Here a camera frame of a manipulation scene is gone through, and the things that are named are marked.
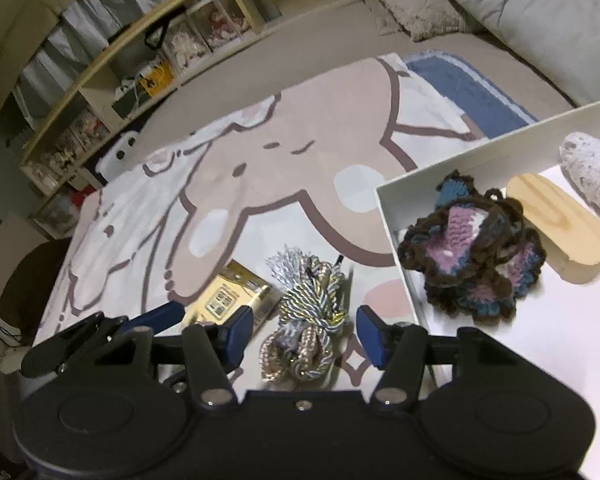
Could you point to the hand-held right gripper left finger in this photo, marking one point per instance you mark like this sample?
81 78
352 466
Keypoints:
237 334

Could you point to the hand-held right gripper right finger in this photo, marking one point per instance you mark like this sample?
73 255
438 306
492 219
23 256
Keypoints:
372 336

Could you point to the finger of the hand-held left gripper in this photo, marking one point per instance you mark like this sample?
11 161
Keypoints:
155 316

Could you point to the gold packet box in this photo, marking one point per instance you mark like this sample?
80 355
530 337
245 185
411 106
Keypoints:
225 292

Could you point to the white cardboard box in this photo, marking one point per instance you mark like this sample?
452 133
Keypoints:
555 320

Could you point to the cream crochet ball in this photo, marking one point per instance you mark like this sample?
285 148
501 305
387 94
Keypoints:
595 175

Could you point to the brown purple crochet piece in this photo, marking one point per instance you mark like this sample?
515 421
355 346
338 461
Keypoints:
460 260

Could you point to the dark brown floor cushion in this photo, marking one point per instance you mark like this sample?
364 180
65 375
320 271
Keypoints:
30 285

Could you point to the clear storage bin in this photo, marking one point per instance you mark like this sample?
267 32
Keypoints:
55 215

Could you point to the cardboard board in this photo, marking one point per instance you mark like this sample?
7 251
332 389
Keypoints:
2 255

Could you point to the white heater with eyes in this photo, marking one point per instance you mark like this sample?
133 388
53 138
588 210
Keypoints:
117 160

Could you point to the cartoon printed blanket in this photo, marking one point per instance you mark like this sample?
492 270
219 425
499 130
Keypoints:
280 160

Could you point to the figurine display box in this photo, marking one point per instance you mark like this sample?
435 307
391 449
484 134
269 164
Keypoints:
91 127
62 152

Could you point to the oval wooden block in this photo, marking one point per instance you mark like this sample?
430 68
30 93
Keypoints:
555 230

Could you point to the yellow bag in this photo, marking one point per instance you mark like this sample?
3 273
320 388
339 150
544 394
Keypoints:
157 81

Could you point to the long wooden shelf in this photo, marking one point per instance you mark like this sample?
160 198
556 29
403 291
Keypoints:
110 65

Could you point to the cream doll display box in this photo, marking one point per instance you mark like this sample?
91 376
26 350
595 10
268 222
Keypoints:
185 42

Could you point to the beige bed mattress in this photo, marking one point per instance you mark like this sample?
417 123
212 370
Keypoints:
330 40

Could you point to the grey curtain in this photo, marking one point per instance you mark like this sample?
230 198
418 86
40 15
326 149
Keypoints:
80 25

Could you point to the red doll display box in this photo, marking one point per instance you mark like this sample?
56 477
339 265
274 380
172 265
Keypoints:
222 22

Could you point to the beige curtain valance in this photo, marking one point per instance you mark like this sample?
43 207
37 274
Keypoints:
25 20

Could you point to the grey duvet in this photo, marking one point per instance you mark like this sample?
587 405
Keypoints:
530 10

